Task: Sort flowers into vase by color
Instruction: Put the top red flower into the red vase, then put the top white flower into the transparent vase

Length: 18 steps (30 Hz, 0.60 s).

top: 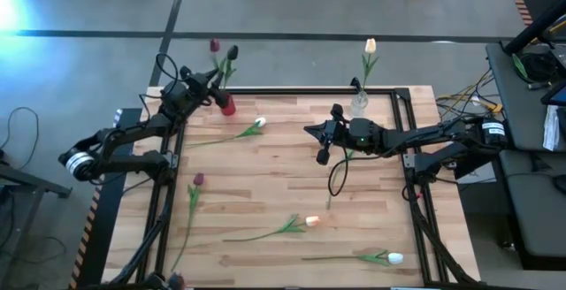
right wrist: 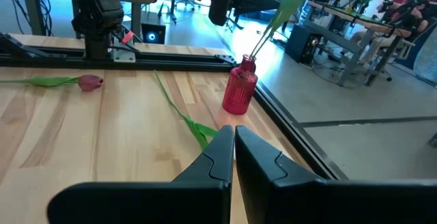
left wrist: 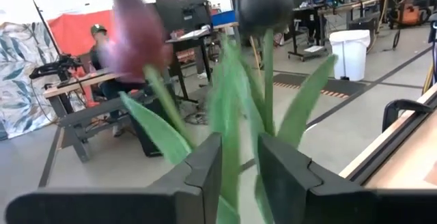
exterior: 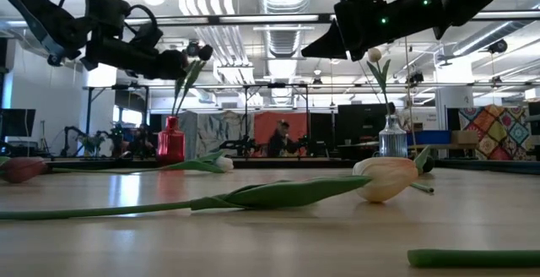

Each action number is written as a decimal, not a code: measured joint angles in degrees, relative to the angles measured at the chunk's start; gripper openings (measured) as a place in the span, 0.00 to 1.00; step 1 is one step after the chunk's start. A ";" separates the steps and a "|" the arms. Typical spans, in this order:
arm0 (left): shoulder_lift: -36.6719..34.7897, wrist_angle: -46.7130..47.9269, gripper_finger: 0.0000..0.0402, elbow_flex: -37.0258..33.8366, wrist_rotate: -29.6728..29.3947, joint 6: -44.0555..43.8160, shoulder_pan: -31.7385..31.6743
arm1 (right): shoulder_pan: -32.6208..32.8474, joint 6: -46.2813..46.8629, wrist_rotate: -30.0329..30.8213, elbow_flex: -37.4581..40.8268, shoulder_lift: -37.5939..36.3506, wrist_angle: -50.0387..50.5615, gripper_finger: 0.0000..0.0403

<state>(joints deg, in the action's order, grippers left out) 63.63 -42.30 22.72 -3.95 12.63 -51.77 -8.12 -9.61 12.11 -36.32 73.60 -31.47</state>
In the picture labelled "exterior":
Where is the red artificial tulip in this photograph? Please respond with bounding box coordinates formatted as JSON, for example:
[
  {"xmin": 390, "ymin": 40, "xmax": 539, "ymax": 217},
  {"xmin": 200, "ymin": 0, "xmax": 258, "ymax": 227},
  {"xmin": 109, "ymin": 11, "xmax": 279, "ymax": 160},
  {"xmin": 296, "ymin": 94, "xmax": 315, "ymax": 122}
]
[{"xmin": 0, "ymin": 155, "xmax": 50, "ymax": 184}]

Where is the cardboard box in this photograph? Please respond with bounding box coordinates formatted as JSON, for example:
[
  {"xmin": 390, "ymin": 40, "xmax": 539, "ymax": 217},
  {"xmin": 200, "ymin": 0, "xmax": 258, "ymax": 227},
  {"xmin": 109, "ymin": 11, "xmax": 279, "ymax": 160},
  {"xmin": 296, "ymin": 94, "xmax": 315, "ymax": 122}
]
[{"xmin": 451, "ymin": 129, "xmax": 480, "ymax": 145}]

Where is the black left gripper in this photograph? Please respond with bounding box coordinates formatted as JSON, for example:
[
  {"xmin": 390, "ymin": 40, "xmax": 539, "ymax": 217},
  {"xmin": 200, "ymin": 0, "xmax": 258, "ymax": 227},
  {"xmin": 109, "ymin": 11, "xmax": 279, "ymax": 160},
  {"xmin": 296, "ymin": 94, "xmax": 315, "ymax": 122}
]
[{"xmin": 82, "ymin": 35, "xmax": 190, "ymax": 80}]

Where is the black background rig frame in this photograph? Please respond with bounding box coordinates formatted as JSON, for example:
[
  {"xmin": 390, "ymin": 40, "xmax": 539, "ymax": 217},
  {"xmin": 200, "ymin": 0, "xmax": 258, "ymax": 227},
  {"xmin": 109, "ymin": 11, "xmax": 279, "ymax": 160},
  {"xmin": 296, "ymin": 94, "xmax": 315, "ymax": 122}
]
[{"xmin": 84, "ymin": 81, "xmax": 311, "ymax": 160}]

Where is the colourful patchwork quilt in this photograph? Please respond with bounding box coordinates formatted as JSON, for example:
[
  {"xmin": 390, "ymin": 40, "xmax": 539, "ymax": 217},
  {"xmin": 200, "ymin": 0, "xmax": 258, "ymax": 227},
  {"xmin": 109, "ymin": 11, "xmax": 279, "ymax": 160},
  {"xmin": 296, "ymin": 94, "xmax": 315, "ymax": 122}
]
[{"xmin": 457, "ymin": 104, "xmax": 535, "ymax": 161}]

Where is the overhead light bar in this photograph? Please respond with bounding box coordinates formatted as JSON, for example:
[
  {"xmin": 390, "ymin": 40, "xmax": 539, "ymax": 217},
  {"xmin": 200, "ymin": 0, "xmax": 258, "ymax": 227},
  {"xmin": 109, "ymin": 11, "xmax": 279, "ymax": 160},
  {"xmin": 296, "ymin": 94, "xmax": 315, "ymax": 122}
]
[{"xmin": 121, "ymin": 9, "xmax": 540, "ymax": 27}]

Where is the dark purple artificial tulip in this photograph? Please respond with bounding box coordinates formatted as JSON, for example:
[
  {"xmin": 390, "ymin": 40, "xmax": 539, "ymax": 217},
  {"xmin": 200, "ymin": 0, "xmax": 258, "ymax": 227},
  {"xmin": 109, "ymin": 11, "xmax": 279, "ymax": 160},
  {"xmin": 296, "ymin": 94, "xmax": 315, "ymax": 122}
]
[{"xmin": 170, "ymin": 43, "xmax": 215, "ymax": 120}]

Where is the large black screen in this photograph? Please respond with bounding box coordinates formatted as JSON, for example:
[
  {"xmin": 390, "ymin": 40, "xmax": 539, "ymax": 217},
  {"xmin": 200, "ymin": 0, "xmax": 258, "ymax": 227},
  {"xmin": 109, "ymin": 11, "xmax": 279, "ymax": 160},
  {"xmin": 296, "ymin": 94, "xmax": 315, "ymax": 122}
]
[{"xmin": 336, "ymin": 102, "xmax": 397, "ymax": 146}]

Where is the red-orange partition panel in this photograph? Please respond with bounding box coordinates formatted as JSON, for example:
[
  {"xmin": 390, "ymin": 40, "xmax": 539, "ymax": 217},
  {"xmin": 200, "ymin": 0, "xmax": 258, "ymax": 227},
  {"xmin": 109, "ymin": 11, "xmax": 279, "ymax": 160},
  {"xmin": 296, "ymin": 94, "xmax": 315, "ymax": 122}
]
[{"xmin": 252, "ymin": 111, "xmax": 310, "ymax": 158}]

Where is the clear glass vase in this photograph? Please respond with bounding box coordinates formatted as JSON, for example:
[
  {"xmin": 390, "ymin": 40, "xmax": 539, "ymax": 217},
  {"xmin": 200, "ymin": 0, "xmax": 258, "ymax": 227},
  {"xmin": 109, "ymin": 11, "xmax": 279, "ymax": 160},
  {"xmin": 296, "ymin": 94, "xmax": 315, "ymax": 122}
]
[{"xmin": 378, "ymin": 114, "xmax": 409, "ymax": 159}]

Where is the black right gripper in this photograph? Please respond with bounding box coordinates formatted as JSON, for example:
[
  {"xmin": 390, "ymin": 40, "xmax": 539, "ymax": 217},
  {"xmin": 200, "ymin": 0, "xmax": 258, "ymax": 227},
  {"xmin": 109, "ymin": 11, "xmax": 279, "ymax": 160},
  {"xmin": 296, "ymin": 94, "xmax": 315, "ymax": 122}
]
[{"xmin": 300, "ymin": 0, "xmax": 447, "ymax": 62}]

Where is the black aluminium rig frame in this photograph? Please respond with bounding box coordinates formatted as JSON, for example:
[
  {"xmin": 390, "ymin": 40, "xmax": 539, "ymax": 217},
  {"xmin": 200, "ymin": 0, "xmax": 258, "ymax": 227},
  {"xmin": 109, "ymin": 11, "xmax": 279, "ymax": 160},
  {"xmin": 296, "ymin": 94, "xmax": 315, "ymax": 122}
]
[{"xmin": 44, "ymin": 157, "xmax": 540, "ymax": 176}]

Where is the person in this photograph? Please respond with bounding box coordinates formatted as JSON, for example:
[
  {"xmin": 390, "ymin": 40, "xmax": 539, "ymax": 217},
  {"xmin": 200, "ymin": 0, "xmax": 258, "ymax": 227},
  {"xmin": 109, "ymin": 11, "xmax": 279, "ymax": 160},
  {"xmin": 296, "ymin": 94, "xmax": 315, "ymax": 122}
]
[
  {"xmin": 126, "ymin": 122, "xmax": 159, "ymax": 159},
  {"xmin": 267, "ymin": 119, "xmax": 301, "ymax": 159}
]

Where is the red ribbed vase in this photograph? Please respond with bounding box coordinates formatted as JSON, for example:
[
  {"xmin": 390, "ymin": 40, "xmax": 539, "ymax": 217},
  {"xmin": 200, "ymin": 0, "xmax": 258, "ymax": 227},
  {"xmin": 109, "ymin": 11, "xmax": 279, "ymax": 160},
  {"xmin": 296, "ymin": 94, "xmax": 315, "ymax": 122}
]
[{"xmin": 156, "ymin": 115, "xmax": 186, "ymax": 164}]

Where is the blue storage bin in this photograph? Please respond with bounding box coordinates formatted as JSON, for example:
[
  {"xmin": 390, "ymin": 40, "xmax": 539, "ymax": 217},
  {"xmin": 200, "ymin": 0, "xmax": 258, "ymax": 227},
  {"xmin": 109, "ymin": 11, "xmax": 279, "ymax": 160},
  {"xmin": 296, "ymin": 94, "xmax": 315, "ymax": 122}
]
[{"xmin": 407, "ymin": 129, "xmax": 452, "ymax": 146}]

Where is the floral patterned curtain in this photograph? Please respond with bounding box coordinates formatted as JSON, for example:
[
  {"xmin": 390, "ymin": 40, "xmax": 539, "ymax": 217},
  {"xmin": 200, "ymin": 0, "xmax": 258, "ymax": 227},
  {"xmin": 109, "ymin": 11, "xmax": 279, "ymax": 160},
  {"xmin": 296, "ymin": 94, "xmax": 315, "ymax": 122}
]
[{"xmin": 196, "ymin": 110, "xmax": 256, "ymax": 159}]

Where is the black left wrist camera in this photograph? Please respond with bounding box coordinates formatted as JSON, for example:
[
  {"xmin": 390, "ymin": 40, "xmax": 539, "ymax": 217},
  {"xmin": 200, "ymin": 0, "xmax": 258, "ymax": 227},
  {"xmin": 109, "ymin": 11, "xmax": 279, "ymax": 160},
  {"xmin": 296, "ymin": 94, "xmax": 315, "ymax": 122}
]
[{"xmin": 128, "ymin": 22, "xmax": 165, "ymax": 51}]

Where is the black monitor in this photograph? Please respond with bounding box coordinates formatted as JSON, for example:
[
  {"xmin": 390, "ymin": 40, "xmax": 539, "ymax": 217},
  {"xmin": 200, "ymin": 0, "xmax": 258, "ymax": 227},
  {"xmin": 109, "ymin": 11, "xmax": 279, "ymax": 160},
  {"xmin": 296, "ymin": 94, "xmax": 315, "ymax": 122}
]
[{"xmin": 0, "ymin": 107, "xmax": 37, "ymax": 139}]

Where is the grey curtain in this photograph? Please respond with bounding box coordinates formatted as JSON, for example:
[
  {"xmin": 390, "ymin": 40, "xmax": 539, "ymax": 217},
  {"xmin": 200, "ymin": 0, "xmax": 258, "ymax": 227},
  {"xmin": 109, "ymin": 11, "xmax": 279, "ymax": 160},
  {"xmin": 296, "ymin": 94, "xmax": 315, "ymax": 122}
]
[{"xmin": 179, "ymin": 110, "xmax": 212, "ymax": 160}]

